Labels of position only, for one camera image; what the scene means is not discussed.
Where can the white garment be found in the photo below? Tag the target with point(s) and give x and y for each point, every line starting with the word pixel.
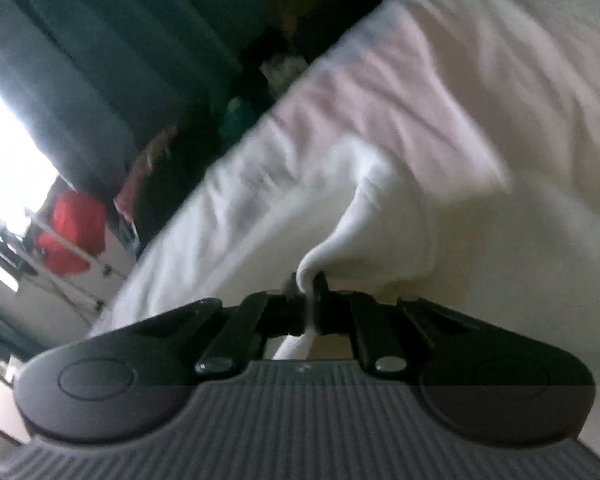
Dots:
pixel 380 220

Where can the teal curtain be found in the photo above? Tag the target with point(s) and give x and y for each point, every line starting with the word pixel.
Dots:
pixel 105 50

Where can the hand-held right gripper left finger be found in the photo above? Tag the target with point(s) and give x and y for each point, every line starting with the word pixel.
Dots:
pixel 285 310

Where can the red bag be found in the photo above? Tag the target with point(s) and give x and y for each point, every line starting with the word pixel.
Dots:
pixel 70 232

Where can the dark clothes pile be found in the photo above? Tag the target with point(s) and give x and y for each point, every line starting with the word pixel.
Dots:
pixel 180 195

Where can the dark framed window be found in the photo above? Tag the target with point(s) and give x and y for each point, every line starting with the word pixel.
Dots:
pixel 5 170

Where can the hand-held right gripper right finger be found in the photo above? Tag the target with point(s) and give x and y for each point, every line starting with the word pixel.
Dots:
pixel 330 310

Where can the green cloth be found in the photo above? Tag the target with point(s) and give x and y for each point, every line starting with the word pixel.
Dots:
pixel 237 115

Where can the bed with pale sheet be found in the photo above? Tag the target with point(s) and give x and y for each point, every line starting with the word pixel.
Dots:
pixel 480 60

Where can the garment steamer stand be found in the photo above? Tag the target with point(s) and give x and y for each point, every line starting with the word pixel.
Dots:
pixel 80 290

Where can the pink clothes pile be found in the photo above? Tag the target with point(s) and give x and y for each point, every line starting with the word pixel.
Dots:
pixel 140 180

